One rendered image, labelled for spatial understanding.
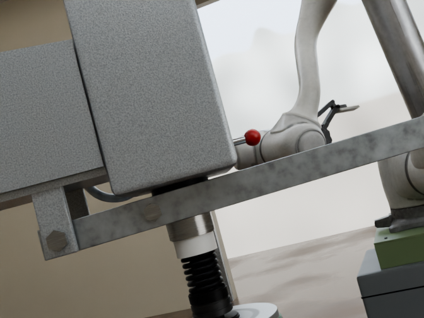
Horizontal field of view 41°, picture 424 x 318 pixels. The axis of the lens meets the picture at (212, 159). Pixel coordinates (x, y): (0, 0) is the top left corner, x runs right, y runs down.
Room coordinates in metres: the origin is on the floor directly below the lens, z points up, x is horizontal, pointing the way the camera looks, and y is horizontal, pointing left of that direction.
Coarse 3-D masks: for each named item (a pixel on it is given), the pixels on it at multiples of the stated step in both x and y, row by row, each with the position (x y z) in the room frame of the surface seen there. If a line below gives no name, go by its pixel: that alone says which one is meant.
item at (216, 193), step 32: (384, 128) 0.92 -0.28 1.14; (416, 128) 0.92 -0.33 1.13; (288, 160) 0.91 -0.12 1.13; (320, 160) 0.91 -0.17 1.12; (352, 160) 0.91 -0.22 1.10; (192, 192) 0.91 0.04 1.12; (224, 192) 0.91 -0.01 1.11; (256, 192) 0.91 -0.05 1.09; (96, 224) 0.90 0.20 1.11; (128, 224) 0.90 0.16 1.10; (160, 224) 0.90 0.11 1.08
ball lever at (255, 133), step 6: (246, 132) 1.03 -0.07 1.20; (252, 132) 1.03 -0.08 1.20; (258, 132) 1.03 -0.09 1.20; (234, 138) 1.04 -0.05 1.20; (240, 138) 1.03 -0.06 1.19; (246, 138) 1.03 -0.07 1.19; (252, 138) 1.03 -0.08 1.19; (258, 138) 1.03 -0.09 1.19; (234, 144) 1.03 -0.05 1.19; (252, 144) 1.03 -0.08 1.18
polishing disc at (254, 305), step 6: (234, 306) 1.06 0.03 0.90; (240, 306) 1.05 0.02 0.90; (246, 306) 1.03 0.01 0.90; (252, 306) 1.02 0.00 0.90; (258, 306) 1.01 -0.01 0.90; (264, 306) 0.99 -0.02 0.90; (270, 306) 0.98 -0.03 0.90; (240, 312) 0.99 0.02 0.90; (246, 312) 0.98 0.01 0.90; (252, 312) 0.97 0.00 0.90; (258, 312) 0.96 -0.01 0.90; (264, 312) 0.95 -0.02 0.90; (270, 312) 0.93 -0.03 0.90; (276, 312) 0.93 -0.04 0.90
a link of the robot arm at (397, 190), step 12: (396, 156) 1.57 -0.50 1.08; (384, 168) 1.62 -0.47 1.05; (396, 168) 1.57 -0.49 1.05; (384, 180) 1.64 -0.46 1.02; (396, 180) 1.59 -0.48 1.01; (408, 180) 1.54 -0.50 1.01; (384, 192) 1.67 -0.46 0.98; (396, 192) 1.61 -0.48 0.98; (408, 192) 1.57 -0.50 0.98; (396, 204) 1.63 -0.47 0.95; (408, 204) 1.60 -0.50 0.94; (420, 204) 1.59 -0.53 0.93
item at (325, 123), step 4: (336, 108) 1.60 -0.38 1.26; (332, 112) 1.59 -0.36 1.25; (328, 116) 1.59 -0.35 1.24; (332, 116) 1.58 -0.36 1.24; (324, 120) 1.59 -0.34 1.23; (328, 120) 1.58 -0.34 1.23; (324, 124) 1.56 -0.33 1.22; (328, 124) 1.57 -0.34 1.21; (324, 128) 1.56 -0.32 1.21; (324, 132) 1.56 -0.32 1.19
